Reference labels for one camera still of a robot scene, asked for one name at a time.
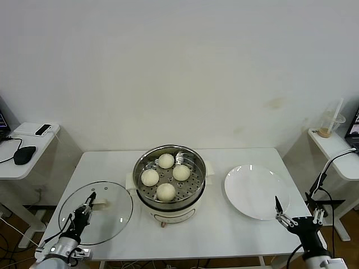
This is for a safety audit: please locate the black laptop beside cup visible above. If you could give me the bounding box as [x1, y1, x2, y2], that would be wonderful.
[344, 105, 359, 149]

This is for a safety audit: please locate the clear plastic drink cup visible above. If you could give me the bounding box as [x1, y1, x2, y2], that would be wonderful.
[318, 111, 346, 138]

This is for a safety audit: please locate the black mouse cable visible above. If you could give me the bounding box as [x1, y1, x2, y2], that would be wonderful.
[0, 136, 22, 164]

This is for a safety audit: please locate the black computer mouse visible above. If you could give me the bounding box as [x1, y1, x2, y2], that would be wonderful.
[13, 145, 37, 165]

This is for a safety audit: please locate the white round plate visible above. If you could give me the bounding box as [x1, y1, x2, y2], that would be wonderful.
[224, 164, 291, 221]

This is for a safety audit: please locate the white laptop cable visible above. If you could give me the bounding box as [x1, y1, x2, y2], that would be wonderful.
[321, 147, 357, 176]

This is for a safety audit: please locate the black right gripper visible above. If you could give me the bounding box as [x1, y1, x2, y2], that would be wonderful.
[275, 195, 328, 257]

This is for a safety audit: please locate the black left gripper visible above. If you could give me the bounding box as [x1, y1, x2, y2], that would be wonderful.
[71, 191, 97, 233]

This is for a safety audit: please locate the glass lid with cream handle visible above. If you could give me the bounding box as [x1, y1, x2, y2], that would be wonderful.
[58, 180, 134, 247]

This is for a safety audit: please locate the white side desk with mouse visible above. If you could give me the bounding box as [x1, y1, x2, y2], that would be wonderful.
[0, 122, 61, 249]

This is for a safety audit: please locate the black flat floor bar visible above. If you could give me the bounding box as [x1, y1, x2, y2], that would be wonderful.
[306, 198, 346, 211]

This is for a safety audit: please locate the wall power socket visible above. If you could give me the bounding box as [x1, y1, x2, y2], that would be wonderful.
[33, 184, 46, 203]

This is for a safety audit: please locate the stainless steel steamer basket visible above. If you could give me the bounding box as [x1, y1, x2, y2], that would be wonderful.
[132, 144, 207, 210]

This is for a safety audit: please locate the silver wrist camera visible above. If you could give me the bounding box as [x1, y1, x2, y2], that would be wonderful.
[70, 247, 94, 260]
[322, 257, 349, 269]

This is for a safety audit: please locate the cream white electric cooker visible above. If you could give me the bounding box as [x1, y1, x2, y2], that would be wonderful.
[123, 160, 216, 228]

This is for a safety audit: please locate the black laptop beside mouse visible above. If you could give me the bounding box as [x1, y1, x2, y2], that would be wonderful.
[0, 95, 12, 142]

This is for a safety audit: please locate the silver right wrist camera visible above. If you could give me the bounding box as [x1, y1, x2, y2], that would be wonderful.
[322, 257, 349, 269]

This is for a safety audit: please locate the white steamed baozi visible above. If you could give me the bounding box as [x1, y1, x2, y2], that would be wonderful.
[156, 183, 176, 201]
[158, 153, 175, 169]
[141, 169, 160, 187]
[172, 164, 191, 182]

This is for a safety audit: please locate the black power cable with adapter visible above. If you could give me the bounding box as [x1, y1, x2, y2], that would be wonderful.
[305, 148, 357, 269]

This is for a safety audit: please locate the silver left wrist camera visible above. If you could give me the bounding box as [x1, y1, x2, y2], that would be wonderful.
[70, 247, 94, 260]

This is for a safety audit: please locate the white device with black screen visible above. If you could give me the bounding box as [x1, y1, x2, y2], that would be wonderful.
[34, 123, 53, 137]

